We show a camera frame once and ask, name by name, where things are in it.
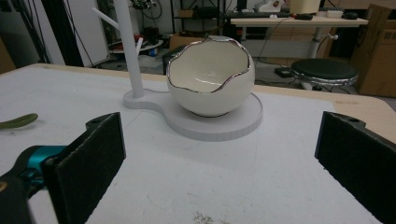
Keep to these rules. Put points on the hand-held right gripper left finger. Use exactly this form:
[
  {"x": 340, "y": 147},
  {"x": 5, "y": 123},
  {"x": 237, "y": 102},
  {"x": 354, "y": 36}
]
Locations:
[{"x": 84, "y": 168}]

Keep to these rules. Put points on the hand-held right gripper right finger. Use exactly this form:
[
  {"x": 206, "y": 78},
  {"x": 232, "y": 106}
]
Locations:
[{"x": 358, "y": 155}]

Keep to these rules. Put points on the green pepper-shaped trinket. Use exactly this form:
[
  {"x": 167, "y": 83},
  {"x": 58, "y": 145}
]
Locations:
[{"x": 18, "y": 121}]

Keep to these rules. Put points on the black round stool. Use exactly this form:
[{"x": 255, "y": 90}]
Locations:
[{"x": 323, "y": 70}]

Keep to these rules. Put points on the large cardboard box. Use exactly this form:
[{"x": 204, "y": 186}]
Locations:
[{"x": 376, "y": 62}]

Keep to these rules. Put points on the white foam mat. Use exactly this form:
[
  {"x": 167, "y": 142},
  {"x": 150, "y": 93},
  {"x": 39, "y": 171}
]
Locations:
[{"x": 186, "y": 186}]

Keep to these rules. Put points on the black flat box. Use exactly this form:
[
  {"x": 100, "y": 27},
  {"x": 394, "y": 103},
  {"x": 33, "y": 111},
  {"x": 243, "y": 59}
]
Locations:
[{"x": 283, "y": 72}]

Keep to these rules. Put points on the white board panel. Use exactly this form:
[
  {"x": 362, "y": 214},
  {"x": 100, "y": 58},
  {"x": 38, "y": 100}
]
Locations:
[{"x": 90, "y": 34}]

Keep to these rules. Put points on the round white table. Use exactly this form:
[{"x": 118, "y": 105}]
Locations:
[{"x": 146, "y": 46}]

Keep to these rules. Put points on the black computer mouse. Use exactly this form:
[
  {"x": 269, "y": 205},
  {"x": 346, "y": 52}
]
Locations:
[{"x": 349, "y": 15}]

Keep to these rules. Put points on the white eggshell-shaped ceramic bowl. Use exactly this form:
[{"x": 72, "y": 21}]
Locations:
[{"x": 218, "y": 102}]

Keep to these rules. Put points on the light wooden desk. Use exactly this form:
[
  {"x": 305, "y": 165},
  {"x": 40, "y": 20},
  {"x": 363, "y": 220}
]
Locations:
[{"x": 280, "y": 21}]

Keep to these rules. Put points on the cream cylinder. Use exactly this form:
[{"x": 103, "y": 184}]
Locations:
[{"x": 305, "y": 6}]

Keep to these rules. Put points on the small cardboard box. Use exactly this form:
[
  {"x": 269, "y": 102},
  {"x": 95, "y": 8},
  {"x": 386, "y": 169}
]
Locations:
[{"x": 183, "y": 40}]

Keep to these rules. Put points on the black keyboard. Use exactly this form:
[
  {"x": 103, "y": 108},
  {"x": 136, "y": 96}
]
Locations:
[{"x": 258, "y": 14}]

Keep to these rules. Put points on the black metal shelf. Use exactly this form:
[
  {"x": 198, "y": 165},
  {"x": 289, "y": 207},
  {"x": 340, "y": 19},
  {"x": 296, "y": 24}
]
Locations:
[{"x": 199, "y": 12}]

